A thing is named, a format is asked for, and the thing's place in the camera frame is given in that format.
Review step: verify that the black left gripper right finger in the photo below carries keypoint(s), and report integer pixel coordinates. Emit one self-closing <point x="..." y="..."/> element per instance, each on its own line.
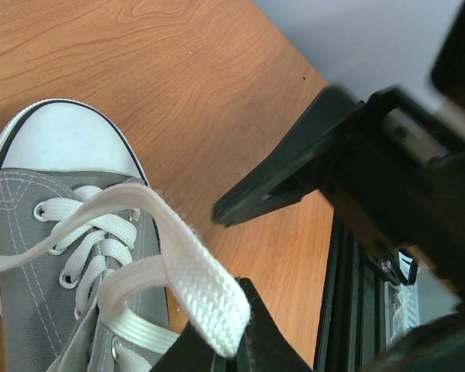
<point x="263" y="347"/>

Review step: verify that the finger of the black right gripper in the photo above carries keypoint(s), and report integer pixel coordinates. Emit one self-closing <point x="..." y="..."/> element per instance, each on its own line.
<point x="298" y="165"/>

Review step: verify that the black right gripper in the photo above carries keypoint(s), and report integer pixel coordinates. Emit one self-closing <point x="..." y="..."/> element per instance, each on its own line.
<point x="399" y="181"/>

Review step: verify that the white shoelace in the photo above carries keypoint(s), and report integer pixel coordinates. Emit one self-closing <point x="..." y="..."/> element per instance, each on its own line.
<point x="178" y="263"/>

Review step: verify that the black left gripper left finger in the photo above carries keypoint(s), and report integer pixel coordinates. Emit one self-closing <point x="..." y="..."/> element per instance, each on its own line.
<point x="190" y="353"/>

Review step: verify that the grey canvas sneaker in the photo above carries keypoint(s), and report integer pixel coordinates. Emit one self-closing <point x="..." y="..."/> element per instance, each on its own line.
<point x="56" y="155"/>

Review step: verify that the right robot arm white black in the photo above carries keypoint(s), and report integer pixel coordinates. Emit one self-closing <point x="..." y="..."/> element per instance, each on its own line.
<point x="438" y="343"/>

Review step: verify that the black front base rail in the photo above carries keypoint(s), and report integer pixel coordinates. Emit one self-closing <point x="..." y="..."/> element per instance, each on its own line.
<point x="368" y="304"/>

